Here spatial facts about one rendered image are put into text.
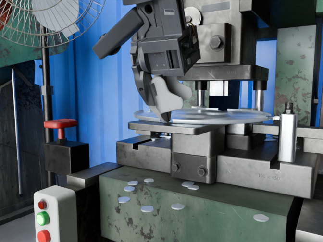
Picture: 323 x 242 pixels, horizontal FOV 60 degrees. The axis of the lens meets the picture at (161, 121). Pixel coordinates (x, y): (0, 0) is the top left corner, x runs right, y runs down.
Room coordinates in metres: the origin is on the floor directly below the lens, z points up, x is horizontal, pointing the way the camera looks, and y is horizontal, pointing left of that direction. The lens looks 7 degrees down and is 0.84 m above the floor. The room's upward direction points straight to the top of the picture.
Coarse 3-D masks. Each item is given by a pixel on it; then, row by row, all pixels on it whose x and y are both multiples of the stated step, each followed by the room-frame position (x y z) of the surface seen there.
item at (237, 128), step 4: (232, 124) 0.65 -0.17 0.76; (236, 124) 0.64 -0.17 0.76; (240, 124) 0.64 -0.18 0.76; (244, 124) 0.63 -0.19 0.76; (248, 124) 0.67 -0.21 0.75; (228, 128) 0.65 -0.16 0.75; (232, 128) 0.65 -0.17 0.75; (236, 128) 0.64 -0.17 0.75; (240, 128) 0.64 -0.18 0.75; (244, 128) 0.64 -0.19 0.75; (248, 128) 0.67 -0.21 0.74; (228, 132) 0.65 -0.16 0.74; (232, 132) 0.65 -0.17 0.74; (236, 132) 0.64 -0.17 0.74; (240, 132) 0.64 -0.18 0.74; (244, 132) 0.64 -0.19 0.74
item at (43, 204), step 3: (42, 198) 0.54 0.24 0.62; (39, 201) 0.54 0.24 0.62; (42, 201) 0.53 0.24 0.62; (45, 201) 0.54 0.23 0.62; (39, 204) 0.53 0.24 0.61; (42, 204) 0.53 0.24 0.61; (45, 204) 0.53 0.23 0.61; (48, 204) 0.54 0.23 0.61; (39, 207) 0.53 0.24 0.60; (42, 207) 0.53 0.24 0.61; (45, 207) 0.53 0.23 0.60
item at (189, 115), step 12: (192, 108) 0.75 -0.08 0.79; (204, 108) 0.75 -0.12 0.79; (216, 108) 0.74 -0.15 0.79; (144, 120) 0.53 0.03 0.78; (156, 120) 0.50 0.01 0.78; (180, 120) 0.47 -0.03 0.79; (192, 120) 0.47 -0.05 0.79; (204, 120) 0.46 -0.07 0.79; (216, 120) 0.46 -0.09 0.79; (228, 120) 0.47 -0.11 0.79; (240, 120) 0.47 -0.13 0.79; (252, 120) 0.48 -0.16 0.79; (264, 120) 0.51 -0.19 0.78
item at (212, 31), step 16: (192, 0) 0.66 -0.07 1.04; (208, 0) 0.64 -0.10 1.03; (224, 0) 0.63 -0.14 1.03; (192, 16) 0.65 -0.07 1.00; (208, 16) 0.64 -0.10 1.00; (224, 16) 0.62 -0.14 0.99; (240, 16) 0.61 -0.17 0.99; (208, 32) 0.61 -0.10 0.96; (224, 32) 0.59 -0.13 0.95; (240, 32) 0.61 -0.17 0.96; (256, 32) 0.70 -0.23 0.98; (208, 48) 0.61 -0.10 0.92; (224, 48) 0.59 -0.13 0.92; (240, 48) 0.61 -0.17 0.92; (208, 64) 0.64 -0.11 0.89; (224, 64) 0.62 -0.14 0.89; (240, 64) 0.61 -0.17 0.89
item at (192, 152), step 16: (128, 128) 0.49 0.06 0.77; (144, 128) 0.47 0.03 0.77; (160, 128) 0.46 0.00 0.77; (176, 128) 0.44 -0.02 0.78; (192, 128) 0.43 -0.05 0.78; (208, 128) 0.46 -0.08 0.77; (224, 128) 0.59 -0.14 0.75; (176, 144) 0.58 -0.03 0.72; (192, 144) 0.56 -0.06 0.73; (208, 144) 0.54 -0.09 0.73; (176, 160) 0.58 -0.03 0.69; (192, 160) 0.56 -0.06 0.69; (208, 160) 0.54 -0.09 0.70; (176, 176) 0.58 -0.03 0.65; (192, 176) 0.56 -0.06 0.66; (208, 176) 0.54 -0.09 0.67
